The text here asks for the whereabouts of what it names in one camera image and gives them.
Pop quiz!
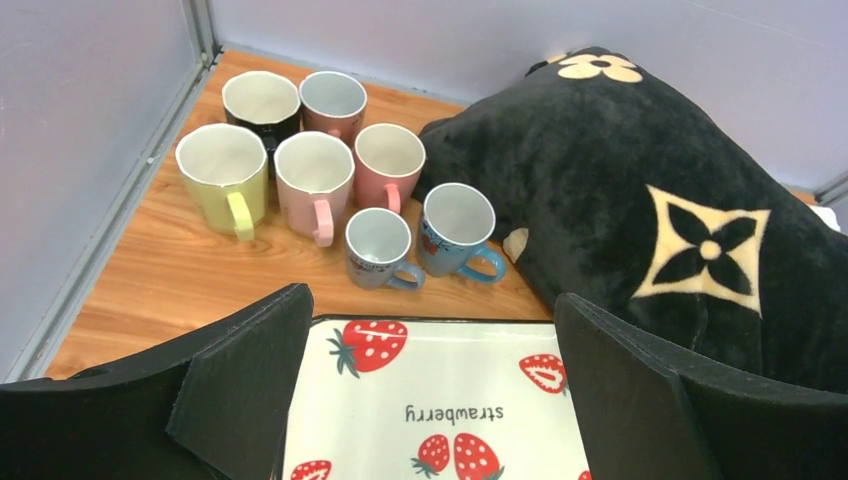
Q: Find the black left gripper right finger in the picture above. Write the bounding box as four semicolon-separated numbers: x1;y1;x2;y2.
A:
554;293;847;479

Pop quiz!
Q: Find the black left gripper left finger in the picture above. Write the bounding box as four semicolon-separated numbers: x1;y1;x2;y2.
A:
1;283;314;479

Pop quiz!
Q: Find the white strawberry tray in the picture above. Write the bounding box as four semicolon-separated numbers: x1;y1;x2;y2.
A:
280;317;592;479

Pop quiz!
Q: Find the grey blue dotted mug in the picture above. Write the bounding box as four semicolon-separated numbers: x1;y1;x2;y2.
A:
345;207;425;290

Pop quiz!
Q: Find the green octagonal mug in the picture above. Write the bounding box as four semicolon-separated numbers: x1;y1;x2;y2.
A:
175;123;269;241

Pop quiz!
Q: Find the pink octagonal mug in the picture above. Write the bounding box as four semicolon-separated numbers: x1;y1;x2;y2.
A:
274;131;355;248

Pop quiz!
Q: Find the pink round mug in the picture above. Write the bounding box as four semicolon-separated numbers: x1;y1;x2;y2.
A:
353;123;427;214

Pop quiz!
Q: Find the black mug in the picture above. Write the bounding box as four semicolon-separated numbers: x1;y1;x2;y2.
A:
221;70;302;176

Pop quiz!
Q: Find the brown pink mug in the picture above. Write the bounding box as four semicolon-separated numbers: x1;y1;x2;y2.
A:
298;71;368;147

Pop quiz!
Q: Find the black floral plush blanket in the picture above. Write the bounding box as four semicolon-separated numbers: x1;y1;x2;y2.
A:
415;47;847;393

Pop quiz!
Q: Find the white folded cloth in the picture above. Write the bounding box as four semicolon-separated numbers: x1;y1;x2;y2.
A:
809;205;842;232

